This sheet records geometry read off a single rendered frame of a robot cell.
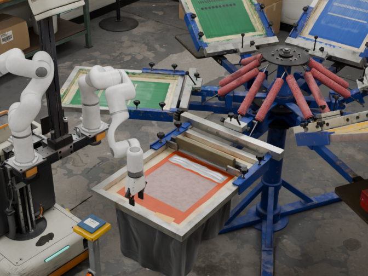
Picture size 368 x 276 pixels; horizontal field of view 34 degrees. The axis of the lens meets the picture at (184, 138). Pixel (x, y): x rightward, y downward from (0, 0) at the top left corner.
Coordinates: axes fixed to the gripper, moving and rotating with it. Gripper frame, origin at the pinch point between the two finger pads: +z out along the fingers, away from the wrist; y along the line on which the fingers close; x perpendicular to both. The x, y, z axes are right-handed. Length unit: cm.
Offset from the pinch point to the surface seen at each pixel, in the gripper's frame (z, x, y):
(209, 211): 6.5, 28.6, -21.1
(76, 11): 89, -380, -323
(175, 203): 10.0, 9.3, -19.1
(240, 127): -2, 5, -85
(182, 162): 10, -10, -50
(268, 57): -25, -7, -133
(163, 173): 10.1, -11.9, -35.7
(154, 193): 10.0, -4.2, -18.9
